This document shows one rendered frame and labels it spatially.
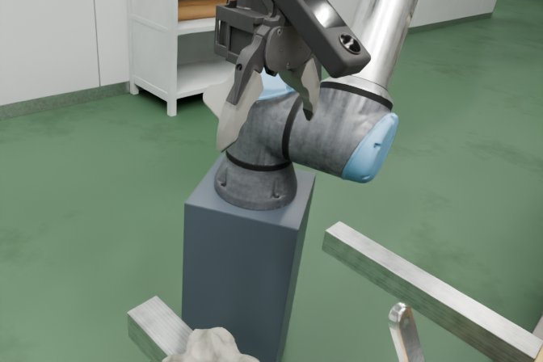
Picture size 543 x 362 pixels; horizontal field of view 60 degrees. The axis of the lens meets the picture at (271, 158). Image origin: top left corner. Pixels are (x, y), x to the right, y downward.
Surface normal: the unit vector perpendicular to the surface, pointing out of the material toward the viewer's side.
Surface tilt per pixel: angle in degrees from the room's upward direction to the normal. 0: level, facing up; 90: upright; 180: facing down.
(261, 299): 90
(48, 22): 90
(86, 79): 90
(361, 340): 0
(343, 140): 69
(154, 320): 0
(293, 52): 90
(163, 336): 0
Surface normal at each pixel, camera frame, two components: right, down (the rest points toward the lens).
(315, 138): -0.40, 0.14
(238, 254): -0.23, 0.44
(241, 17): -0.69, 0.28
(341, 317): 0.11, -0.87
